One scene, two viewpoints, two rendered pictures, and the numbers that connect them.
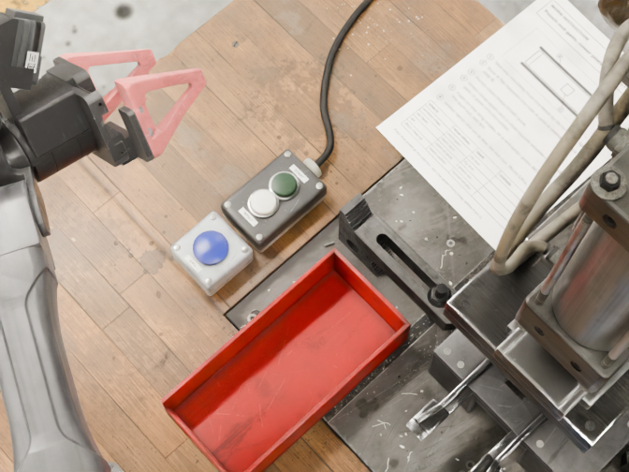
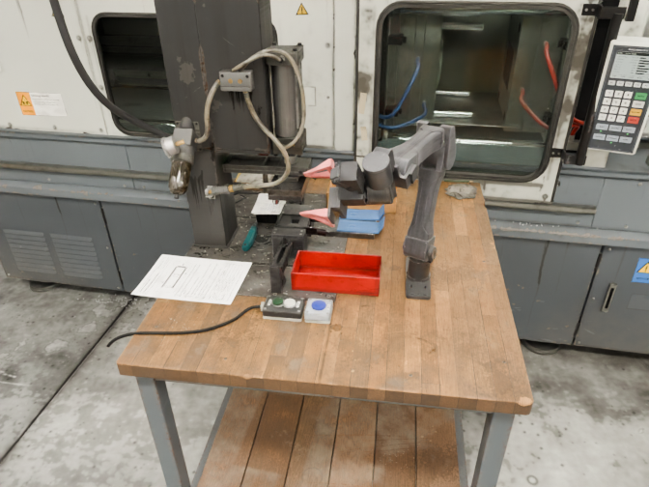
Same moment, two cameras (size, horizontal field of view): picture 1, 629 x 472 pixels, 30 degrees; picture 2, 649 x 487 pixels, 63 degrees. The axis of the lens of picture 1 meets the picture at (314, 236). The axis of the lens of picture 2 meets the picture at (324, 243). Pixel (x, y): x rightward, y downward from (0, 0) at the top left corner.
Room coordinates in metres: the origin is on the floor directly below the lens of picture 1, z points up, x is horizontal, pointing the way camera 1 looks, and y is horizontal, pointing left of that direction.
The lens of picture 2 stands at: (1.13, 0.99, 1.82)
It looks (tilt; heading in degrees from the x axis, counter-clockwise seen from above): 32 degrees down; 231
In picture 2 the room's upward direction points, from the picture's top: 1 degrees counter-clockwise
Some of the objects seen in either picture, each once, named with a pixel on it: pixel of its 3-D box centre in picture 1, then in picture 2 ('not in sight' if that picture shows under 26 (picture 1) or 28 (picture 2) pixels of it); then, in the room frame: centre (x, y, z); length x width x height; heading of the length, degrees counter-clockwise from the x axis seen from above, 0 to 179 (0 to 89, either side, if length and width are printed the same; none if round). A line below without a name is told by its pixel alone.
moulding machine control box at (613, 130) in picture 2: not in sight; (619, 94); (-0.80, 0.22, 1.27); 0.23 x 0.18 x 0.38; 39
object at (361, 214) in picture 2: not in sight; (361, 211); (0.01, -0.19, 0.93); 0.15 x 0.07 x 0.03; 136
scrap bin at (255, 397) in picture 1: (287, 368); (337, 272); (0.31, 0.03, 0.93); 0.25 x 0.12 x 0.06; 133
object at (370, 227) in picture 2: not in sight; (360, 223); (0.07, -0.13, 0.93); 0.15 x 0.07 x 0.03; 131
